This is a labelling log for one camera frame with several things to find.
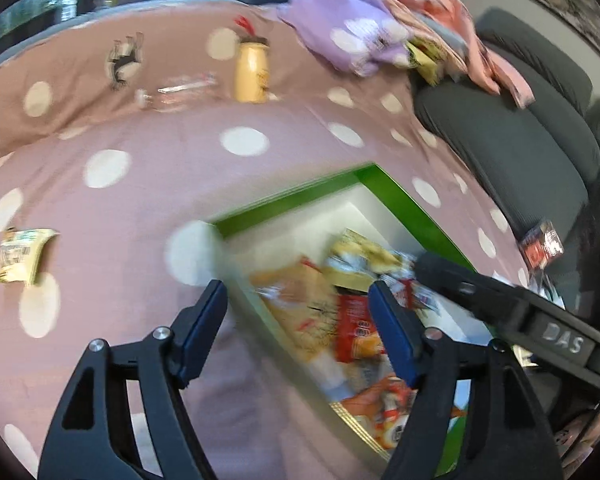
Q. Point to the clear plastic water bottle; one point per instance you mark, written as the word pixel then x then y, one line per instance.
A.
pixel 178 93

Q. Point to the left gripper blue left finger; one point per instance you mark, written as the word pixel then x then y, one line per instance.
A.
pixel 91 434

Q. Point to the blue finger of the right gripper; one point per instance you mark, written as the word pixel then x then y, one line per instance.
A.
pixel 493 302

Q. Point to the yellow drink bottle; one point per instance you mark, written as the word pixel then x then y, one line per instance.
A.
pixel 252 73

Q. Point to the yellow snack bag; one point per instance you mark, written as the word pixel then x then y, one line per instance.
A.
pixel 354 262

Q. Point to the red milk tea packet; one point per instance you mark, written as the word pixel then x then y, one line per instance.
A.
pixel 357 336

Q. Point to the orange cartoon snack bag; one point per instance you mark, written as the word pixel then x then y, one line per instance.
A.
pixel 382 410

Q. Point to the red black snack packet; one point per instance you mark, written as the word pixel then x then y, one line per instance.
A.
pixel 541 246

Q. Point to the orange rice cracker pack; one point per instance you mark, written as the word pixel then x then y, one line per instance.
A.
pixel 304 304

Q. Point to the polka dot bed cover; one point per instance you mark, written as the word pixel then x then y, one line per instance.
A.
pixel 133 201

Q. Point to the small pale green snack packet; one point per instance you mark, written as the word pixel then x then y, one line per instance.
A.
pixel 21 253

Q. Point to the white popcorn snack bag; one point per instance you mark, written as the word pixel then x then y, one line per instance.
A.
pixel 409 293

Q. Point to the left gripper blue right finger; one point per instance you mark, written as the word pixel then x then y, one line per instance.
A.
pixel 506 436

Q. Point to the pink patterned cloth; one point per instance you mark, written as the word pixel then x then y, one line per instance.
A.
pixel 446 32

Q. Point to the green cardboard box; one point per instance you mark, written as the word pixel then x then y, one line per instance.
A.
pixel 305 221

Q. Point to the brown polka dot cushion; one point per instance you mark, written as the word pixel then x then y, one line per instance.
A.
pixel 91 72

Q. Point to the grey sofa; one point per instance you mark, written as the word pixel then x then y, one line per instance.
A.
pixel 538 163

